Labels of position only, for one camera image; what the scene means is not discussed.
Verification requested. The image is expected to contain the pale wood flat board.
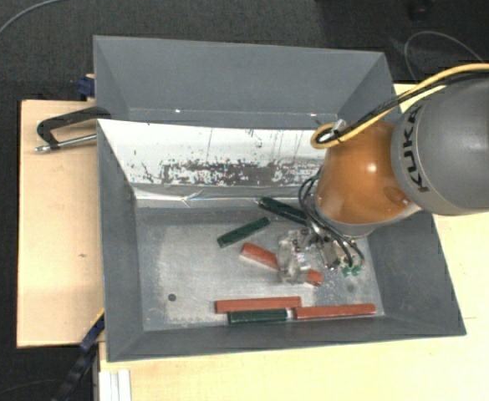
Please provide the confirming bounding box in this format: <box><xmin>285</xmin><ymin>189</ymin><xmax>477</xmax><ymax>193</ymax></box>
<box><xmin>16</xmin><ymin>99</ymin><xmax>106</xmax><ymax>349</ymax></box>

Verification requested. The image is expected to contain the grey metal bin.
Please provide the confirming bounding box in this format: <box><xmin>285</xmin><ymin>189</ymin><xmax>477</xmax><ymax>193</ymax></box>
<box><xmin>92</xmin><ymin>34</ymin><xmax>467</xmax><ymax>363</ymax></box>

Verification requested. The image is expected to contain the red-brown flat block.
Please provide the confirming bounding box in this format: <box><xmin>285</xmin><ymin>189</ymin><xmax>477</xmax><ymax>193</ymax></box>
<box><xmin>214</xmin><ymin>295</ymin><xmax>303</xmax><ymax>315</ymax></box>
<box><xmin>293</xmin><ymin>302</ymin><xmax>378</xmax><ymax>322</ymax></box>
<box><xmin>240</xmin><ymin>241</ymin><xmax>325</xmax><ymax>287</ymax></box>

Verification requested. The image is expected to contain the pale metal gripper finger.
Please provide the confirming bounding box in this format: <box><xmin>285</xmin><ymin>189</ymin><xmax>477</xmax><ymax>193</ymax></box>
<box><xmin>278</xmin><ymin>258</ymin><xmax>313</xmax><ymax>286</ymax></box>
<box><xmin>278</xmin><ymin>229</ymin><xmax>311</xmax><ymax>262</ymax></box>

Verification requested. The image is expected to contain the dark green flat block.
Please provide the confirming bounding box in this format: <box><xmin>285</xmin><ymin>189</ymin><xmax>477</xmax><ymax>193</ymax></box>
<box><xmin>227</xmin><ymin>307</ymin><xmax>290</xmax><ymax>326</ymax></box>
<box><xmin>257</xmin><ymin>195</ymin><xmax>311</xmax><ymax>226</ymax></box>
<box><xmin>216</xmin><ymin>216</ymin><xmax>272</xmax><ymax>249</ymax></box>

